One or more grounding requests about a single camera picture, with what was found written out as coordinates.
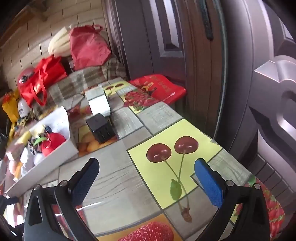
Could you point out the red plush apple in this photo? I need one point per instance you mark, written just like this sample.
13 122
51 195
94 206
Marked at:
55 141

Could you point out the pink helmet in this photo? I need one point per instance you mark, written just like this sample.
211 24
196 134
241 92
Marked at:
25 76

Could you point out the plaid sofa cover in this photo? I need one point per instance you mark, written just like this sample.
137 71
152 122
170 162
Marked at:
76 83

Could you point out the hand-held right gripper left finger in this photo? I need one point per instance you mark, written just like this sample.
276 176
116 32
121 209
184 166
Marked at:
86 178

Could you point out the knitted multicolour scrunchie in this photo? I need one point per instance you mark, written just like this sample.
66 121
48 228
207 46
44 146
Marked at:
49 129

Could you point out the cream folded foam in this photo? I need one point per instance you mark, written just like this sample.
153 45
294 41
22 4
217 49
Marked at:
59 41

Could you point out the yellow bag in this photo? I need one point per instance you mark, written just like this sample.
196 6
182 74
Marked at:
10 109

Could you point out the red non-woven bag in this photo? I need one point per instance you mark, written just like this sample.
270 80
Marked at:
89 46

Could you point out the white helmet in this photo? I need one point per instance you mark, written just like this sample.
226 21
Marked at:
23 110

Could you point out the yellow sponge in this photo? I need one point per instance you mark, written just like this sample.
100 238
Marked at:
25 138

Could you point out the dark grey charger block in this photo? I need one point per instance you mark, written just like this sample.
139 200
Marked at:
101 127

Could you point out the brown door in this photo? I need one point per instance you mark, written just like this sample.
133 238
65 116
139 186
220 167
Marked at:
194 69

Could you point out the fruit print tablecloth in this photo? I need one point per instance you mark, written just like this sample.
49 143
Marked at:
129 180

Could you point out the dark bottle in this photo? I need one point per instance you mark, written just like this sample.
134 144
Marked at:
68 63

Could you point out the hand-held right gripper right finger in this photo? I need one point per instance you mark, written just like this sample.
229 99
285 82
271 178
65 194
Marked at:
209 185

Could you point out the red printed plastic bag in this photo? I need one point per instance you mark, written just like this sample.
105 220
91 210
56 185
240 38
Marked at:
161 89

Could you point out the red tote bag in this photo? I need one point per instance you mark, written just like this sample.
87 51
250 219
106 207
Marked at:
48 74

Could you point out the zebra print scrunchie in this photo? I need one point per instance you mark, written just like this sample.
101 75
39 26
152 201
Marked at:
35 144

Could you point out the silver metal stand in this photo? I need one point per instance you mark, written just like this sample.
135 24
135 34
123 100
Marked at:
99 104

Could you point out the white cardboard box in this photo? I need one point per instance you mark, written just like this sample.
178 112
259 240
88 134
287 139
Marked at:
46 169

